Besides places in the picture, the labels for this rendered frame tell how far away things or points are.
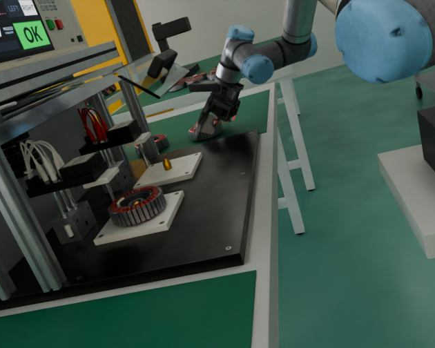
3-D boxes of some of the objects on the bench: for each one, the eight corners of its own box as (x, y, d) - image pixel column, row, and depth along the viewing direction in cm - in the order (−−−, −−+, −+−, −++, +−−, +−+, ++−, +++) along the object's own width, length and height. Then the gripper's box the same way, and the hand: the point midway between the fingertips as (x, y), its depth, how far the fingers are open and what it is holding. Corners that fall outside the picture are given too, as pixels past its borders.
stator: (170, 195, 90) (164, 179, 89) (163, 219, 80) (156, 201, 79) (121, 208, 92) (114, 193, 91) (107, 234, 81) (99, 217, 80)
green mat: (269, 90, 180) (269, 89, 180) (266, 132, 124) (266, 131, 124) (74, 144, 201) (73, 143, 201) (-4, 201, 145) (-5, 201, 145)
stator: (230, 127, 141) (226, 116, 140) (213, 140, 133) (209, 128, 131) (202, 131, 147) (199, 121, 146) (184, 143, 139) (181, 132, 138)
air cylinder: (132, 177, 115) (124, 159, 113) (123, 189, 108) (114, 170, 106) (114, 182, 116) (107, 163, 114) (105, 194, 109) (96, 174, 107)
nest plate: (202, 155, 114) (201, 151, 113) (192, 177, 100) (190, 173, 99) (150, 168, 117) (149, 164, 117) (134, 192, 103) (132, 187, 103)
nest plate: (184, 195, 91) (182, 189, 91) (168, 230, 78) (166, 224, 77) (121, 209, 95) (119, 204, 94) (95, 246, 81) (92, 240, 81)
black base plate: (259, 136, 122) (257, 128, 122) (244, 265, 64) (239, 252, 63) (112, 173, 133) (110, 166, 132) (-17, 313, 74) (-23, 303, 74)
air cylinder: (97, 221, 92) (87, 199, 91) (83, 239, 86) (72, 216, 84) (76, 226, 94) (66, 204, 92) (61, 244, 87) (49, 221, 85)
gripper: (227, 94, 119) (208, 152, 131) (255, 78, 133) (236, 132, 145) (201, 81, 121) (186, 139, 133) (231, 66, 136) (215, 121, 147)
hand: (205, 131), depth 140 cm, fingers closed on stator, 13 cm apart
